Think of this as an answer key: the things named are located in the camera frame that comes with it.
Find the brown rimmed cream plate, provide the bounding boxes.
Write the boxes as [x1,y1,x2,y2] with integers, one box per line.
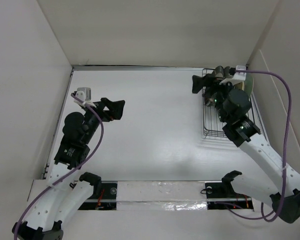
[203,93,217,107]

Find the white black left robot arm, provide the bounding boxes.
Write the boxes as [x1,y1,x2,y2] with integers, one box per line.
[12,93,126,240]

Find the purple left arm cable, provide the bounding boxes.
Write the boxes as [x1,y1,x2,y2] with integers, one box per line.
[13,92,105,240]

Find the beige bird painted plate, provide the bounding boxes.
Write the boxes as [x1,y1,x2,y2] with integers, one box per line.
[233,81,245,91]

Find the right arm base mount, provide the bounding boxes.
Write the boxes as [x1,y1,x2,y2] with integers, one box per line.
[200,170,254,210]

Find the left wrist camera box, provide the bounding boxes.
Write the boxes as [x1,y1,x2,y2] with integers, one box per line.
[71,87,94,107]

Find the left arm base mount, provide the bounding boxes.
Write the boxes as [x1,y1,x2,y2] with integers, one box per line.
[79,172,118,211]

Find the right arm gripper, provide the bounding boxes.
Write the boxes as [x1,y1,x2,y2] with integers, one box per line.
[192,73,238,122]

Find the dark wire dish rack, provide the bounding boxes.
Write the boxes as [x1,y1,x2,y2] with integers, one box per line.
[201,68,257,140]

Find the black striped rim plate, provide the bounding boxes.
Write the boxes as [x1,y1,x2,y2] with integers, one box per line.
[213,65,225,80]

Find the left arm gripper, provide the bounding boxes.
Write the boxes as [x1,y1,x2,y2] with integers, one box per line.
[81,97,124,145]

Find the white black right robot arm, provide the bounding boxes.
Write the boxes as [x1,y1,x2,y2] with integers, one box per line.
[106,72,300,223]

